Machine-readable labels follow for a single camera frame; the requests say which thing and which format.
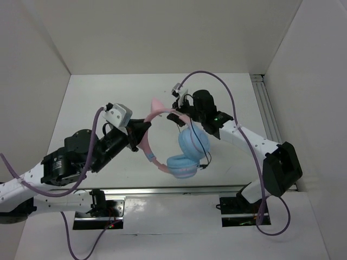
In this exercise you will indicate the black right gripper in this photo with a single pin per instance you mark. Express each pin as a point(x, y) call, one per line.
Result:
point(176, 119)

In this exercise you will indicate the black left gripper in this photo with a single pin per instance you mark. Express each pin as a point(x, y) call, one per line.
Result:
point(136, 129)

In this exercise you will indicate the pink and blue cat headphones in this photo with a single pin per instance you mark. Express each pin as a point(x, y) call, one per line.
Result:
point(178, 153)

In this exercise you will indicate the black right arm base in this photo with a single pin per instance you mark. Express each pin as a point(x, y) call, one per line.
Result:
point(235, 212)

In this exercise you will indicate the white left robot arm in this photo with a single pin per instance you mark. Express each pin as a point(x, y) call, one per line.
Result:
point(34, 192)

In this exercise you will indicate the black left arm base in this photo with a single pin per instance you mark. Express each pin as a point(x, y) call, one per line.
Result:
point(106, 211)

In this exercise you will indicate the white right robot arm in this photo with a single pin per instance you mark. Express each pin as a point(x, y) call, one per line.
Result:
point(278, 163)

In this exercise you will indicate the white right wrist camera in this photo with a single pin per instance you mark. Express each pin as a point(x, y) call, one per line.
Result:
point(179, 92)

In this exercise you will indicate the aluminium rail front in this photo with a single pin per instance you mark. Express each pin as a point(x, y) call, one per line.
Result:
point(182, 190)

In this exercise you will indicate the aluminium rail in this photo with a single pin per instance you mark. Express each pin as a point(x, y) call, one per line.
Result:
point(182, 190)
point(265, 107)

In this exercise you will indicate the aluminium rail right side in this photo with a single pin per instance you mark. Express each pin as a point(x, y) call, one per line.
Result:
point(265, 107)

